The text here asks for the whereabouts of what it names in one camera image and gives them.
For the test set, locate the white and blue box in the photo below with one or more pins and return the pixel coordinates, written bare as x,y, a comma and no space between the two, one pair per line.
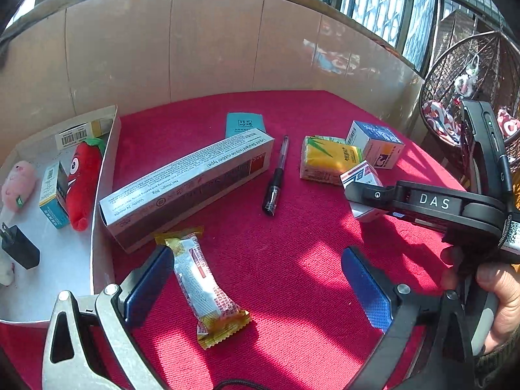
378,142

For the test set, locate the black charger plug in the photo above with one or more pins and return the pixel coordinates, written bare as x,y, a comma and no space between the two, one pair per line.
20,248

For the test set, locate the red tablecloth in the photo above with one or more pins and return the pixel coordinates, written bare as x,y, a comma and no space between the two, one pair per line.
284,252

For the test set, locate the yellow and white box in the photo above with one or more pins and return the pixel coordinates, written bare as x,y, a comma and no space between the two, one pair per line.
79,132

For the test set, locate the hanging wicker chair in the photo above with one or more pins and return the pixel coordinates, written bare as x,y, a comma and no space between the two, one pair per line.
451,69

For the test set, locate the black pen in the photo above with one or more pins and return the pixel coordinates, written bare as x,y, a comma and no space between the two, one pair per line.
276,178

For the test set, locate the brown woven panel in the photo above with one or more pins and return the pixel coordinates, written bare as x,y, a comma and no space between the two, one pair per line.
451,36

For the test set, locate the person's right forearm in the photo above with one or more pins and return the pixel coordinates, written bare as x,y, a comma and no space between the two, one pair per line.
499,367

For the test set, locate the pink plush toy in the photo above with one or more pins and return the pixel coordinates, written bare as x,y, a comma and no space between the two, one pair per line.
18,185

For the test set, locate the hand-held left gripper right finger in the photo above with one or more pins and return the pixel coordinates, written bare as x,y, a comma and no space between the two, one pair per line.
367,292

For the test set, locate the red chili plush toy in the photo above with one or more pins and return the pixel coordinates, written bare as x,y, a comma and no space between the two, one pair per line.
83,183

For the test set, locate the long white sealant box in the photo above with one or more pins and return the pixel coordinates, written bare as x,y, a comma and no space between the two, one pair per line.
183,187

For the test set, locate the red white blue small box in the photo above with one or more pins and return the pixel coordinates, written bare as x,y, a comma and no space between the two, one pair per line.
363,176

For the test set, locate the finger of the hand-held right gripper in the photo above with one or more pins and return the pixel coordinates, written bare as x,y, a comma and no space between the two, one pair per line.
422,221
406,199

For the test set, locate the white plush toy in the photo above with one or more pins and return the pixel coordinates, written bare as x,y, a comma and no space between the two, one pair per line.
5,272

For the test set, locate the small teal and white box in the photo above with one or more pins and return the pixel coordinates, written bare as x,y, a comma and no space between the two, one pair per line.
53,199

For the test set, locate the red and white cushion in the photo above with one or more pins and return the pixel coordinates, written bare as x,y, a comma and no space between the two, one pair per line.
510,124
436,115

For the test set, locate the yellow tissue pack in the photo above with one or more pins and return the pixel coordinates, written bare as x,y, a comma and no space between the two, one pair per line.
325,158

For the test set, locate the person's right hand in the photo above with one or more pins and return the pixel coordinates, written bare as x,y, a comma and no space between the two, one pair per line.
505,296

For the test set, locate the hanging plush ornament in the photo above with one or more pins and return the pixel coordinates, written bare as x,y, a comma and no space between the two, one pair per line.
467,81

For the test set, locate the white cardboard tray box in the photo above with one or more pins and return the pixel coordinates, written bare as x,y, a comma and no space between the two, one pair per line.
48,260

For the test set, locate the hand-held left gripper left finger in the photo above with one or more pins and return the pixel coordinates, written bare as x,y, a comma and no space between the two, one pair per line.
148,288

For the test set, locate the yellow snack bar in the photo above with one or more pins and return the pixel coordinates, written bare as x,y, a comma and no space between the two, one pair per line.
203,280

